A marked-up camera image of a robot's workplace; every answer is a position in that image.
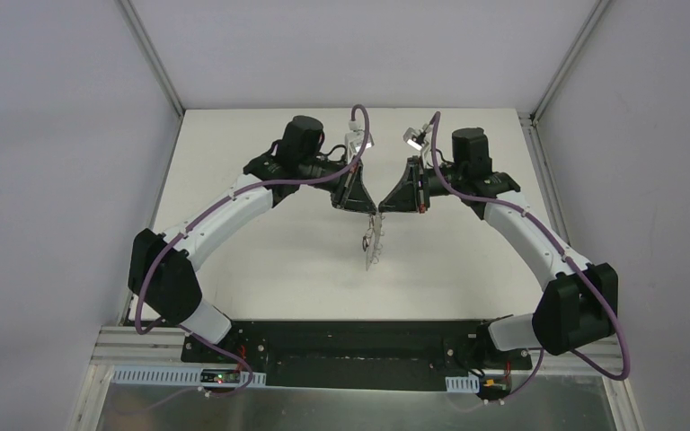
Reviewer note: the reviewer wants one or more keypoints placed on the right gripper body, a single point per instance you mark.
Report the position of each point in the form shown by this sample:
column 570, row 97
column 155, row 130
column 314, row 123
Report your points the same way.
column 413, row 185

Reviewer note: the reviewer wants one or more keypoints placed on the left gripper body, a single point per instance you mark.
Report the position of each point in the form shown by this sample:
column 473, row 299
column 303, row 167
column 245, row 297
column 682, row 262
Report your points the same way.
column 344, row 186

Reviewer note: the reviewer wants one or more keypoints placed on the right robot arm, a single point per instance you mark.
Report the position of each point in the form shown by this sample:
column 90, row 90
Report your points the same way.
column 578, row 299

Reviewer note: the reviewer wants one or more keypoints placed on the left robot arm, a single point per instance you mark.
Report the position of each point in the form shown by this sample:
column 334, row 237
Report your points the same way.
column 163, row 267

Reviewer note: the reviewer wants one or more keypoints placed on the right controller board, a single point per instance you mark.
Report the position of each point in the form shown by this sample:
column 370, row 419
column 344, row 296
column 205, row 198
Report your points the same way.
column 494, row 388

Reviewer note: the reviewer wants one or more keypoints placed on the controller board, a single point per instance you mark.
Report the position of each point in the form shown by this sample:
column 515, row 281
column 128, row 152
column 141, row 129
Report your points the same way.
column 494, row 388
column 220, row 377

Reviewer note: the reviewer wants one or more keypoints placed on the left controller board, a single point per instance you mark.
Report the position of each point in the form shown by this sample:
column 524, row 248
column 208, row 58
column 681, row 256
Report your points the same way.
column 220, row 377

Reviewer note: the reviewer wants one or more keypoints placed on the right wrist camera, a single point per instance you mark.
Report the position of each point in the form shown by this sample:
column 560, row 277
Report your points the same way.
column 419, row 138

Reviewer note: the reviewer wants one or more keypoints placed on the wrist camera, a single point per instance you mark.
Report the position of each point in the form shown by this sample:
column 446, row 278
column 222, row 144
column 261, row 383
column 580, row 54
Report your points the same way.
column 354, row 139
column 419, row 138

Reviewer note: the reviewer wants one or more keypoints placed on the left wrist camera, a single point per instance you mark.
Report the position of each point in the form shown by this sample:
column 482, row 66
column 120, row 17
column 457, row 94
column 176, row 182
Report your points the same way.
column 354, row 139

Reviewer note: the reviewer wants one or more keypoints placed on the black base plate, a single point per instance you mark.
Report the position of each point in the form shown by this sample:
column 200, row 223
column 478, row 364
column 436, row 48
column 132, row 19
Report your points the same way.
column 364, row 355

